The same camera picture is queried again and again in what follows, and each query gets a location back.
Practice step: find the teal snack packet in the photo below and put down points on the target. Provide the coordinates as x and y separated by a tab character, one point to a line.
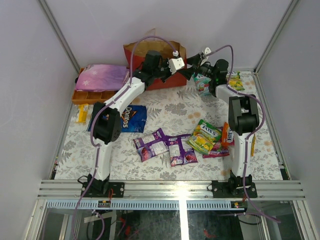
202	84

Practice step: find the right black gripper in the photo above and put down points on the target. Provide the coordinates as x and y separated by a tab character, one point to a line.
194	60

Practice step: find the purple candy packet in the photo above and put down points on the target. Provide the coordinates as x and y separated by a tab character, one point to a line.
180	152
151	145

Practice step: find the wooden compartment tray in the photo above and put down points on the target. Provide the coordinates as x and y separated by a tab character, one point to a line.
90	97

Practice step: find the pink berries candy packet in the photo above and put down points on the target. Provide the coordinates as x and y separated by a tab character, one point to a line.
218	150

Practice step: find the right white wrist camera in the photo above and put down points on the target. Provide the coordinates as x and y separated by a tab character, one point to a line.
206	52

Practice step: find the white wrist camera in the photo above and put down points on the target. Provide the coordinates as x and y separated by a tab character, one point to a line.
206	52
176	63

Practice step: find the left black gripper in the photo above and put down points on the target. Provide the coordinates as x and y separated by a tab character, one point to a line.
166	69

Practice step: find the purple star cloth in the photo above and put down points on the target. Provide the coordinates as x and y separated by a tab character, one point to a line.
102	77

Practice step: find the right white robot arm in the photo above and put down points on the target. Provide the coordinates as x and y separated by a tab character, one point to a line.
243	115

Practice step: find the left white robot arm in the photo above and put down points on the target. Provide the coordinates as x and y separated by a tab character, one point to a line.
106	124

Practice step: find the green yellow candy packet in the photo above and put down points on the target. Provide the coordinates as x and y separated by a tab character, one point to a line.
235	80

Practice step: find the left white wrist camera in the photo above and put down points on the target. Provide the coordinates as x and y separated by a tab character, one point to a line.
176	63

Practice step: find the yellow snack packet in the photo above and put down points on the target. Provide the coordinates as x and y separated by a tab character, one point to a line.
82	113

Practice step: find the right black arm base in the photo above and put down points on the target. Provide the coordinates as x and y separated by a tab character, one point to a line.
225	190

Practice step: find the green spring tea candy packet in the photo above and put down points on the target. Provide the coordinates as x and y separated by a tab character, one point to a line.
204	137

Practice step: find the red paper bag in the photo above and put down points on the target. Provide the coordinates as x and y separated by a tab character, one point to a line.
137	53

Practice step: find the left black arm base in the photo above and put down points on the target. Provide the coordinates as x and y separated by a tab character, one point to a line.
110	190

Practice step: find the orange fruits candy packet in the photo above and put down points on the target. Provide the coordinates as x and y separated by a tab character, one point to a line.
227	137

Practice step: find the blue Doritos chip bag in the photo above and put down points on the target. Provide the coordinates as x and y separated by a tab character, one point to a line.
133	118

